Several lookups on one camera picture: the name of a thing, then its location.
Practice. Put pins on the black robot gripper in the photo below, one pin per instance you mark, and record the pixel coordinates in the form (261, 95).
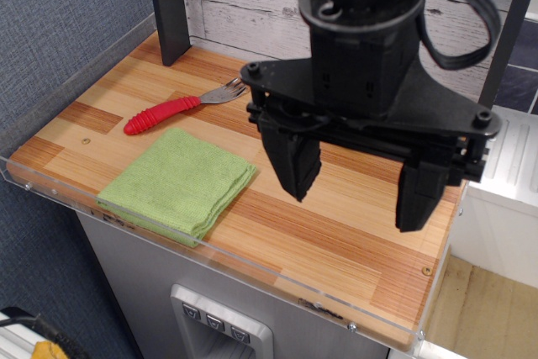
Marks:
(369, 93)

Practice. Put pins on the red handled metal fork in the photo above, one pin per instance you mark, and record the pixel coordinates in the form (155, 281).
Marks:
(151, 117)

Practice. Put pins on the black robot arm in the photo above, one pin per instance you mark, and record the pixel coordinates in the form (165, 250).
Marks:
(369, 17)

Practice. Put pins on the white toy sink counter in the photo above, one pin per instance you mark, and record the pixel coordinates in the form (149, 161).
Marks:
(496, 228)

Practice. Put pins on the green folded cloth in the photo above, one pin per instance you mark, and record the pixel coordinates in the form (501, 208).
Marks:
(178, 187)

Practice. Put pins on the silver dispenser button panel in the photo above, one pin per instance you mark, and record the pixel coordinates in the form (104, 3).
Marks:
(212, 330)

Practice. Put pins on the silver toy fridge cabinet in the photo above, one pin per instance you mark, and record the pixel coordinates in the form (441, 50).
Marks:
(141, 273)

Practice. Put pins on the yellow object bottom left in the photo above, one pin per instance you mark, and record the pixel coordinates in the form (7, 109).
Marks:
(48, 350)

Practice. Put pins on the dark right frame post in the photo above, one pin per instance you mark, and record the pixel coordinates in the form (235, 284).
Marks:
(507, 86)

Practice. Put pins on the dark frame post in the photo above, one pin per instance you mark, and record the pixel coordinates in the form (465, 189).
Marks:
(172, 28)
(507, 86)

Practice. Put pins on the dark left frame post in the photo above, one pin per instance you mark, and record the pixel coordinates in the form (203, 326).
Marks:
(172, 28)

